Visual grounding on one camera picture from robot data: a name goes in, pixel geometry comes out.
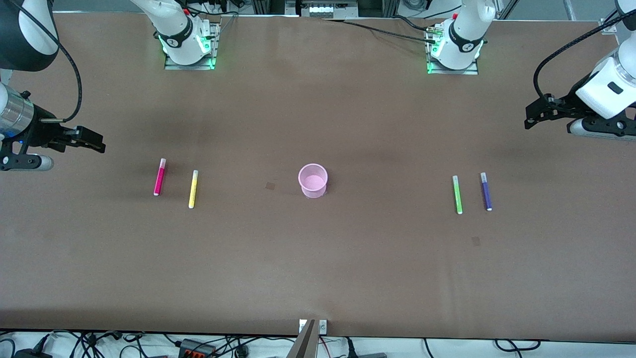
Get black cable on table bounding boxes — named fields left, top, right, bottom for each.
left=323, top=18, right=440, bottom=43

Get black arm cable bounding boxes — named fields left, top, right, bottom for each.
left=533, top=10, right=636, bottom=105
left=7, top=0, right=82, bottom=123

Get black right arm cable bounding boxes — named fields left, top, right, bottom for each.
left=7, top=0, right=82, bottom=123

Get purple marker pen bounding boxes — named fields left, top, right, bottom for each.
left=480, top=172, right=493, bottom=212

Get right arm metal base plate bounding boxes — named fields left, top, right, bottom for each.
left=164, top=20, right=220, bottom=70

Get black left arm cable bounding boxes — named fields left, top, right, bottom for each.
left=533, top=10, right=636, bottom=105

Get pink plastic cup holder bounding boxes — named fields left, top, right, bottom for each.
left=298, top=163, right=329, bottom=199

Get grey camera stand post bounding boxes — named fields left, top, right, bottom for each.
left=286, top=319, right=318, bottom=358

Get pink marker pen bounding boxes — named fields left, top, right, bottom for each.
left=154, top=158, right=167, bottom=196

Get looped black floor cable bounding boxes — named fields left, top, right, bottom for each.
left=494, top=339, right=542, bottom=354

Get black power strip red switches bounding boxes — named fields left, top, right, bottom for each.
left=179, top=338, right=217, bottom=358

